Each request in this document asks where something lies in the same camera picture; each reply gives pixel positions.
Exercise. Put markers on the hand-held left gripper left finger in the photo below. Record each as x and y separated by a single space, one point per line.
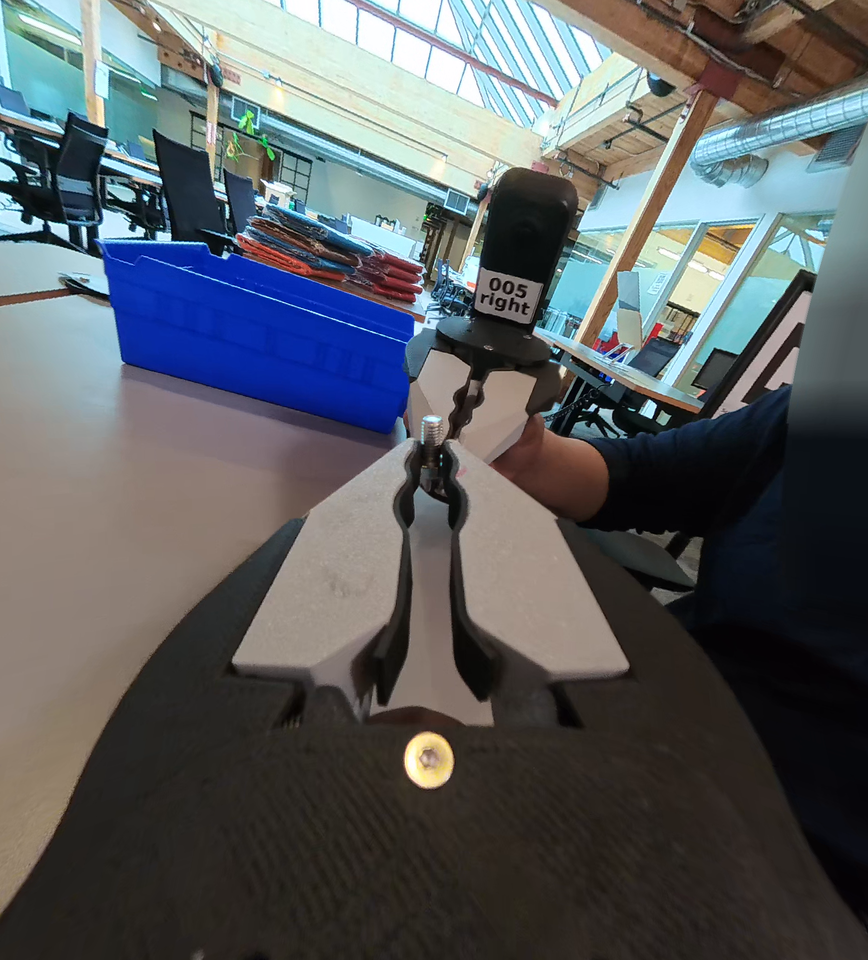
314 600

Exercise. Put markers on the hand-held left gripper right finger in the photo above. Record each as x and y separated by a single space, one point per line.
539 600

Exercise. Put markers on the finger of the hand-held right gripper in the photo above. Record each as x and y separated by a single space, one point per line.
437 382
505 409

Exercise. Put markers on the silver hex bolt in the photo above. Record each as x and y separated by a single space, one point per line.
431 431

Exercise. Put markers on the person's right forearm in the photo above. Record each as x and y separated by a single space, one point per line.
673 480

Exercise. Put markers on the person's right hand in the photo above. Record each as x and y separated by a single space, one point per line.
546 472

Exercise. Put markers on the black office chair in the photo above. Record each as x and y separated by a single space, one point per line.
613 405
186 195
66 180
239 202

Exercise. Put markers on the grey seat office chair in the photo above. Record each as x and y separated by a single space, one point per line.
643 559

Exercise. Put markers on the wooden top desk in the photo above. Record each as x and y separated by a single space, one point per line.
651 382

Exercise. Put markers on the stack of folded cloths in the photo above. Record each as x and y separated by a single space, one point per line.
314 247

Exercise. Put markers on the blue plastic bin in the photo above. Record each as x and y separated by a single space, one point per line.
254 352

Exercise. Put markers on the dark computer monitor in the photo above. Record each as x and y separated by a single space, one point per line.
715 373

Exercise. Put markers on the person's dark clothed body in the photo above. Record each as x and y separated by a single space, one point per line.
748 712

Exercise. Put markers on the cardboard box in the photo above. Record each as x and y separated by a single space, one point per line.
275 193

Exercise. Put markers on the black framed white board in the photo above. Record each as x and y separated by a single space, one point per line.
760 360

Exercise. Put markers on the green potted plant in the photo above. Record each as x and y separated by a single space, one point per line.
250 135

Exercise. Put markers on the black flat object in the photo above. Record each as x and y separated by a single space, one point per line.
85 285

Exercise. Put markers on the black dome security camera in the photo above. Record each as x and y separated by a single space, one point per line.
661 84

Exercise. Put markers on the silver ventilation duct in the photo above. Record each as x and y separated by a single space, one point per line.
778 135

